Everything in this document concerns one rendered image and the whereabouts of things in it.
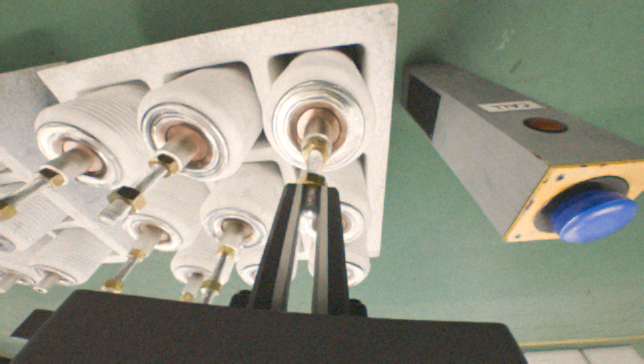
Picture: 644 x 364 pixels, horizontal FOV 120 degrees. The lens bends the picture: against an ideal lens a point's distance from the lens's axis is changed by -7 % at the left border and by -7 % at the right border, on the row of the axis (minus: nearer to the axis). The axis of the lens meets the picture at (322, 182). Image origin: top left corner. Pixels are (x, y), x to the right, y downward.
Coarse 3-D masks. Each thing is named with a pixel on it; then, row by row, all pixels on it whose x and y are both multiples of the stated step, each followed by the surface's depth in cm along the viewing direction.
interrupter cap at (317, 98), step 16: (320, 80) 15; (288, 96) 15; (304, 96) 15; (320, 96) 15; (336, 96) 15; (352, 96) 15; (288, 112) 16; (304, 112) 16; (320, 112) 16; (336, 112) 16; (352, 112) 16; (272, 128) 17; (288, 128) 17; (304, 128) 17; (336, 128) 17; (352, 128) 16; (288, 144) 18; (336, 144) 18; (352, 144) 17; (336, 160) 18
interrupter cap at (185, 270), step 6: (174, 270) 32; (180, 270) 32; (186, 270) 32; (192, 270) 32; (198, 270) 32; (204, 270) 32; (180, 276) 33; (186, 276) 34; (204, 276) 34; (210, 276) 33; (186, 282) 35
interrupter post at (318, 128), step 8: (312, 120) 16; (320, 120) 16; (312, 128) 15; (320, 128) 15; (328, 128) 16; (304, 136) 15; (312, 136) 14; (320, 136) 14; (328, 136) 15; (304, 144) 14; (328, 144) 14
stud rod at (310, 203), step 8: (312, 152) 13; (320, 152) 14; (312, 160) 13; (320, 160) 13; (312, 168) 12; (320, 168) 12; (304, 192) 10; (312, 192) 10; (304, 200) 10; (312, 200) 10; (304, 208) 10; (312, 208) 10; (304, 216) 10; (312, 216) 10
